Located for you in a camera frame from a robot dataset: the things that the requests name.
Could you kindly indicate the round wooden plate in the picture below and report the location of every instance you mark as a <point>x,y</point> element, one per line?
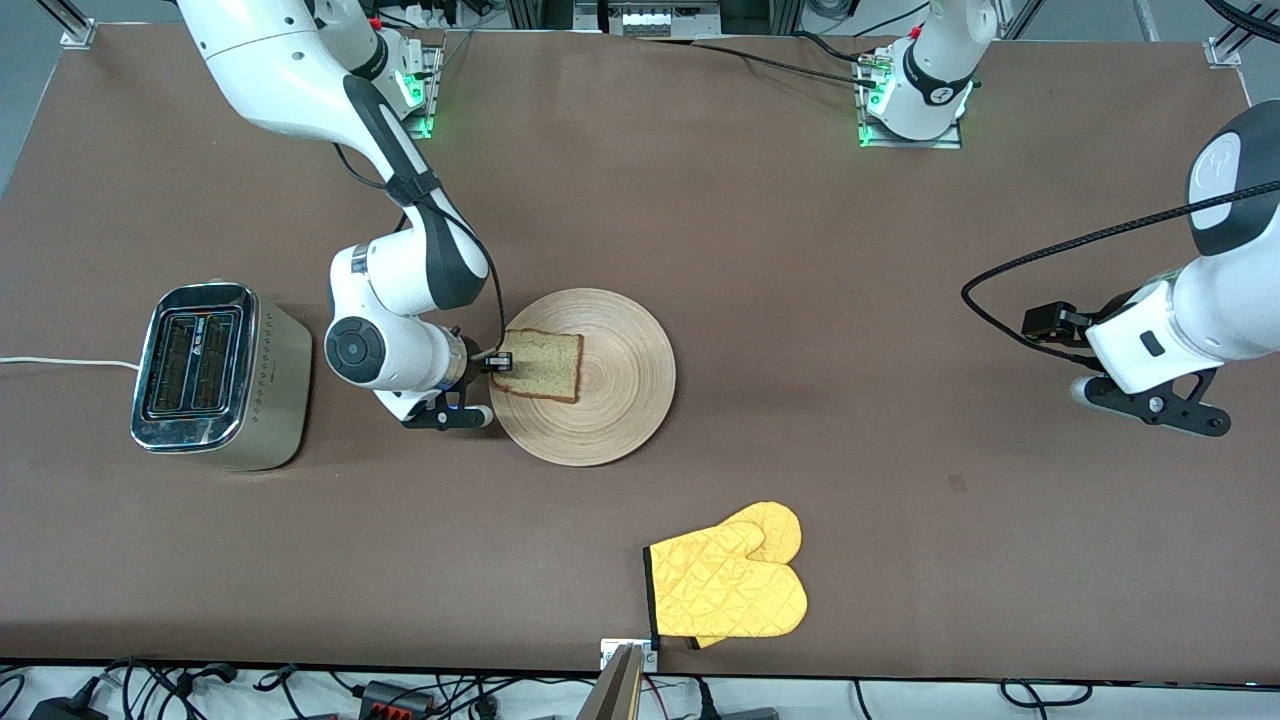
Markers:
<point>620,400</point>

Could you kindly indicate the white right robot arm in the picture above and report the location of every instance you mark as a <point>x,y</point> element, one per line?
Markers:
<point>400,280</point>

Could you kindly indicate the black power adapter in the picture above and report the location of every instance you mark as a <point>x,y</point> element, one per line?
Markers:
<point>65,710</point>

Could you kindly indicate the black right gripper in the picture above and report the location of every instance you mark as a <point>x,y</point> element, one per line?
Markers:
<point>481,363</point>

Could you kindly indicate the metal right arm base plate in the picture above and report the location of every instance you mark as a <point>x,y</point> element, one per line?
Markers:
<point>385,133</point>

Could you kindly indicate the white power strip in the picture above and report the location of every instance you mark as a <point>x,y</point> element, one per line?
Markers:
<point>665,20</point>

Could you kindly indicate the brown bread slice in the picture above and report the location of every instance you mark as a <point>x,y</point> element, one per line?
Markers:
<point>545,365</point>

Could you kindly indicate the chrome two-slot toaster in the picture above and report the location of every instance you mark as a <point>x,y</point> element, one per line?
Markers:
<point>280,390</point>

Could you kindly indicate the black red connector box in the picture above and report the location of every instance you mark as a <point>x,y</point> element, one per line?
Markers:
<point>395,700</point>

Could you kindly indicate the yellow quilted oven mitt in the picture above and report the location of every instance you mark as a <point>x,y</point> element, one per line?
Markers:
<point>775,530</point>
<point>720,590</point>

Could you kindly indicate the metal table corner bracket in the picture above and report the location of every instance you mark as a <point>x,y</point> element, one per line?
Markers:
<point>1225,55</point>
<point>78,35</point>

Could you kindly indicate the grey angled bar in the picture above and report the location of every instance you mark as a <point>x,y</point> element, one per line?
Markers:
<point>615,690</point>

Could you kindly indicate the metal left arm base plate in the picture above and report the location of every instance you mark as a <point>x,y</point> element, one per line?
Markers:
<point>945,143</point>

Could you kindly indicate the small metal edge bracket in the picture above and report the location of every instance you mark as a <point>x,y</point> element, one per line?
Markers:
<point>610,652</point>

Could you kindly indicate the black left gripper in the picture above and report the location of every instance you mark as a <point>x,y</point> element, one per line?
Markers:
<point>1052,322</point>

